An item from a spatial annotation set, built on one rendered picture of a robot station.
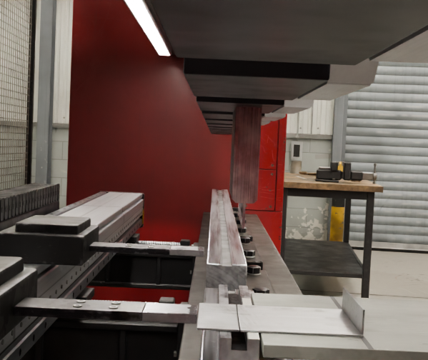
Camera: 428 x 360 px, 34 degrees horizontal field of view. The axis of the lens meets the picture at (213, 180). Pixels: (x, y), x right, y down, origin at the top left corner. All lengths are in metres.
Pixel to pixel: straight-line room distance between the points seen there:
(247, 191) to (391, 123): 7.71
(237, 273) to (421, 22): 0.89
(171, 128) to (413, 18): 2.61
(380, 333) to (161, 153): 2.22
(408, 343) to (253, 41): 0.40
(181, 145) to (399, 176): 5.70
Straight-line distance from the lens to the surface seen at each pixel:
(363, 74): 0.32
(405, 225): 8.33
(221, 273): 1.04
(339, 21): 0.17
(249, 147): 0.55
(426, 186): 8.33
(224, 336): 0.55
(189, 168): 2.75
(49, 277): 0.96
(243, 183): 0.55
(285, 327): 0.58
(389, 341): 0.57
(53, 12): 8.70
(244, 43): 0.21
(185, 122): 2.75
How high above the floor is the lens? 1.15
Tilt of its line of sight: 3 degrees down
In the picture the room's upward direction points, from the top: 3 degrees clockwise
